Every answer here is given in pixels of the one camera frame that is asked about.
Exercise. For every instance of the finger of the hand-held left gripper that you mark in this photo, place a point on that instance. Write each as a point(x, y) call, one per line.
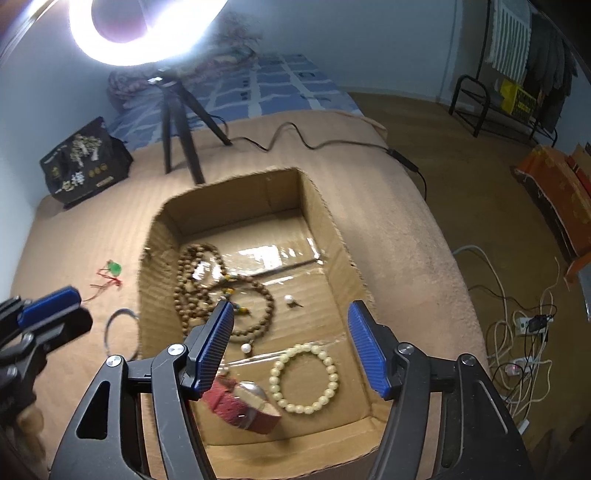
point(51, 302)
point(64, 327)

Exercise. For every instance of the blue patterned bed sheet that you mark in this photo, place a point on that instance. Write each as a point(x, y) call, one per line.
point(277, 87)

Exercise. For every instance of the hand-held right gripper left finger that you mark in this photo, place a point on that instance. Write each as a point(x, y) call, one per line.
point(214, 341)

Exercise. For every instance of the dark hanging clothes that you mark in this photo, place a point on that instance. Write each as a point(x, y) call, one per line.
point(549, 69)

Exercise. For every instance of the black snack bag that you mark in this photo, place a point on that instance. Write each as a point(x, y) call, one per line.
point(87, 166)

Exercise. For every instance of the black tripod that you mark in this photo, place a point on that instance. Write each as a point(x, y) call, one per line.
point(168, 120)

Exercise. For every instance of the cardboard box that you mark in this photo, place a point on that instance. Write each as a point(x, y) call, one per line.
point(300, 207)

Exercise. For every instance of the black clothes rack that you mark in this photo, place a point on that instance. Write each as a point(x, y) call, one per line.
point(466, 101)

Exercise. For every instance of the folded pink quilt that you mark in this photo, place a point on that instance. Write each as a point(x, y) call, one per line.
point(231, 55)

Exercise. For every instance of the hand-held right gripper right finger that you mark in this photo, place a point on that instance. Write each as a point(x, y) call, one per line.
point(367, 350)

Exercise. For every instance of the thin black bangle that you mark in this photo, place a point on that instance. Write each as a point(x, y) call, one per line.
point(107, 330)

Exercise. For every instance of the striped towel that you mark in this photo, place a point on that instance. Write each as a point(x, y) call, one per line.
point(508, 41)

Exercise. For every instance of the brown cardboard piece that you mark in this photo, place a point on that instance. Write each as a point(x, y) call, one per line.
point(579, 161)

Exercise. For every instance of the yellow box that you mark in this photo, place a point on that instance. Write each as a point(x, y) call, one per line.
point(517, 99)

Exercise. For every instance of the white power strip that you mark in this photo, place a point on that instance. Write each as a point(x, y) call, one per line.
point(524, 325)

